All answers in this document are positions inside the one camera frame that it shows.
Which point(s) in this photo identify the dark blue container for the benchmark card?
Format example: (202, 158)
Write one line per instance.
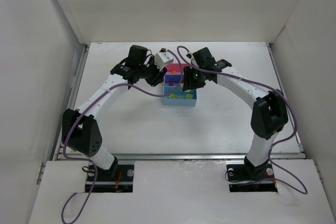
(174, 79)

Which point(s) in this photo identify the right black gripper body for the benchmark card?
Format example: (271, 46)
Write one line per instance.
(190, 82)

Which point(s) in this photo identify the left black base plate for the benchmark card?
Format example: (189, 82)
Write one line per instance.
(120, 182)

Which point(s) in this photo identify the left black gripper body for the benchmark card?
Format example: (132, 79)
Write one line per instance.
(158, 76)

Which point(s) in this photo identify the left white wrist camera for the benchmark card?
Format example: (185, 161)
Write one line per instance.
(163, 59)

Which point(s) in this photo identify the light blue container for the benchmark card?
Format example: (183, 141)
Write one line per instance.
(181, 101)

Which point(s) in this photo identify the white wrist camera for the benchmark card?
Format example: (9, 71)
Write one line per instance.
(190, 55)
(163, 59)

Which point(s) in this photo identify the pink container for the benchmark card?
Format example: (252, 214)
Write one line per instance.
(176, 67)

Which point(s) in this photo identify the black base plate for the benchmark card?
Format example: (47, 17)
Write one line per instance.
(120, 182)
(242, 182)

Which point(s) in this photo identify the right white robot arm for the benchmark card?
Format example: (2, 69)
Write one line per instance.
(268, 106)

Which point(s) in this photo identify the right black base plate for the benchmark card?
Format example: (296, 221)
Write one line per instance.
(242, 182)

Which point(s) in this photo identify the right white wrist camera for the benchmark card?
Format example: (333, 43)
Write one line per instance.
(190, 55)

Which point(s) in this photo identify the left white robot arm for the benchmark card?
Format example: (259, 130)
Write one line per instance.
(80, 126)

